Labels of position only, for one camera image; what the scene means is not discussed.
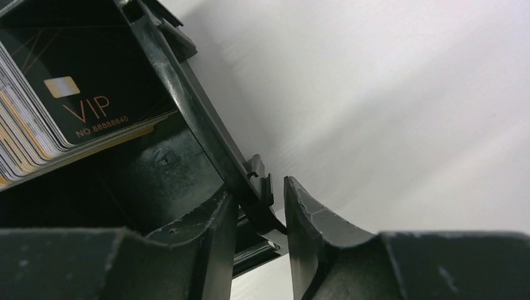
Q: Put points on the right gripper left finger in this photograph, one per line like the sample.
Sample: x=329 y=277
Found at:
x=191 y=258

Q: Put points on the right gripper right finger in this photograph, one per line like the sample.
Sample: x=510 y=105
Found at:
x=331 y=258

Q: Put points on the black plastic card box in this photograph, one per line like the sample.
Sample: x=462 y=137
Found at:
x=159 y=177

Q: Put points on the black credit card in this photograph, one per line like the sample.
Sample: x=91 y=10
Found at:
x=79 y=84

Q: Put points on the stack of credit cards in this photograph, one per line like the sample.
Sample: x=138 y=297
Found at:
x=27 y=153

